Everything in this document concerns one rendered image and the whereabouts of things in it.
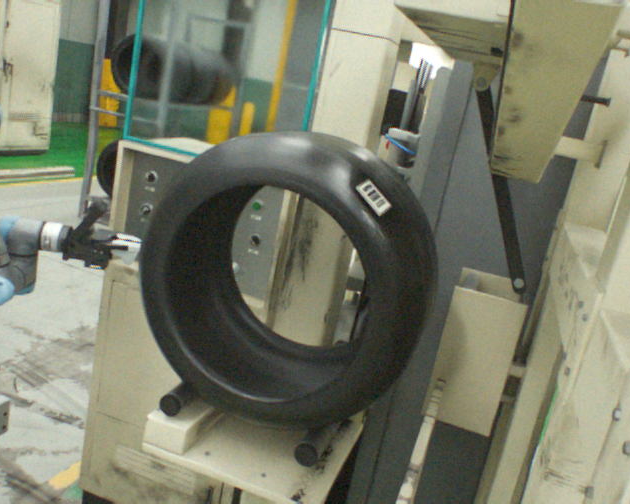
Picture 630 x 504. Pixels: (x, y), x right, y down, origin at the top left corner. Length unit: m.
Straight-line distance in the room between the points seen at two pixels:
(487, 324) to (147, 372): 1.13
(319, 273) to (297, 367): 0.22
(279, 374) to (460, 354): 0.39
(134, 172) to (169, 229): 0.85
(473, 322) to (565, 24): 0.80
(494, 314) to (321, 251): 0.41
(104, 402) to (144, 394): 0.16
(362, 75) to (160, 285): 0.61
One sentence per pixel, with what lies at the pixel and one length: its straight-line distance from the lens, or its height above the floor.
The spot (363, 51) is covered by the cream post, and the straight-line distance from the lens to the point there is 1.41.
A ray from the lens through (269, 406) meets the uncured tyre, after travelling 1.19.
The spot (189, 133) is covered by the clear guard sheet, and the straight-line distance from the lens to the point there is 1.88.
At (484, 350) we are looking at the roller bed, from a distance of 1.37.
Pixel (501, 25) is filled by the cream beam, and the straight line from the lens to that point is 0.76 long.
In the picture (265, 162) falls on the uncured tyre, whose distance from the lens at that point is 1.08.
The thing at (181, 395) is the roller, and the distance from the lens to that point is 1.28.
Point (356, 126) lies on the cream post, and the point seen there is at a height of 1.47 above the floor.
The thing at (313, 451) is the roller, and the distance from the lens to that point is 1.19.
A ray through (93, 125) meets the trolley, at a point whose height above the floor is 0.91.
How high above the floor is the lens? 1.54
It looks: 15 degrees down
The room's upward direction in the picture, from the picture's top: 12 degrees clockwise
